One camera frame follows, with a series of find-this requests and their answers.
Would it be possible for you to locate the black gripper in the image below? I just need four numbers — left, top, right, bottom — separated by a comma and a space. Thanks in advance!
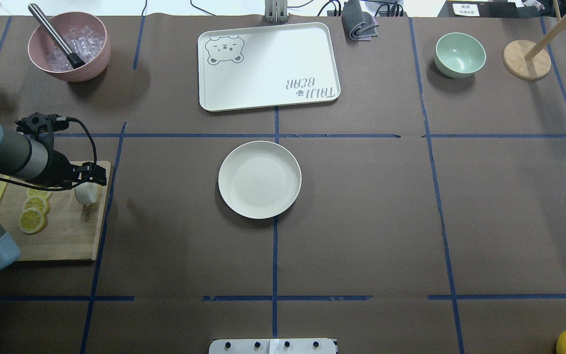
65, 162, 107, 188

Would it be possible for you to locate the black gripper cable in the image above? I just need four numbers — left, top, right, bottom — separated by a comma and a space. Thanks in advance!
0, 117, 99, 191

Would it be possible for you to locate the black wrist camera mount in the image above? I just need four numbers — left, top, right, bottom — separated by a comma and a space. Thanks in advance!
15, 112, 69, 149

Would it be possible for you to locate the grey folded cloth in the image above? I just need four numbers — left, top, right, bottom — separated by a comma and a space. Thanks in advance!
341, 0, 379, 42

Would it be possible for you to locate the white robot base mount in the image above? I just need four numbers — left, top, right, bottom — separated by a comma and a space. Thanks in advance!
208, 338, 339, 354

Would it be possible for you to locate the cream round plate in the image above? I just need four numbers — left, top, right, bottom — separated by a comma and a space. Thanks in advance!
218, 141, 302, 219

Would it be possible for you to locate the lemon slice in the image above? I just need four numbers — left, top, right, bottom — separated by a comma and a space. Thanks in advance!
22, 195, 50, 215
26, 188, 53, 200
18, 207, 48, 235

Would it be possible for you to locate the aluminium frame post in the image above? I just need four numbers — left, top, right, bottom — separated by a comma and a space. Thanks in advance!
264, 0, 289, 23

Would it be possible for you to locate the lemon slice middle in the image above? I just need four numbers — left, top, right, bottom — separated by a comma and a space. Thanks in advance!
22, 195, 50, 215

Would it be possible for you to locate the black labelled box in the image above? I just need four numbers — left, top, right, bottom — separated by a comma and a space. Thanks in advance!
437, 0, 556, 18

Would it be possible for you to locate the bamboo cutting board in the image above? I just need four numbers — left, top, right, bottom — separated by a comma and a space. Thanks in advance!
0, 161, 113, 262

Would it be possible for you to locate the white bear tray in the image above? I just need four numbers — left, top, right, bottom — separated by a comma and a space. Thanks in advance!
197, 22, 341, 112

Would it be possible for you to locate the pink bowl with ice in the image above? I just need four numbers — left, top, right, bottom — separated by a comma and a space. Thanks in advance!
28, 12, 112, 83

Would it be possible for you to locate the lemon slice bottom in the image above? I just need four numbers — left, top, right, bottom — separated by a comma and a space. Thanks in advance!
18, 207, 48, 235

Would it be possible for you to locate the mint green bowl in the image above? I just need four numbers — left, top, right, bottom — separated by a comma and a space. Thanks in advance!
434, 33, 487, 79

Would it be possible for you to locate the wooden mug stand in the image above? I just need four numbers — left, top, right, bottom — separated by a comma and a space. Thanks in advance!
502, 14, 566, 81

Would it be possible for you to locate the lemon slice top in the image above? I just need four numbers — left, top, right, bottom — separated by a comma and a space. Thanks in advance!
26, 188, 53, 200

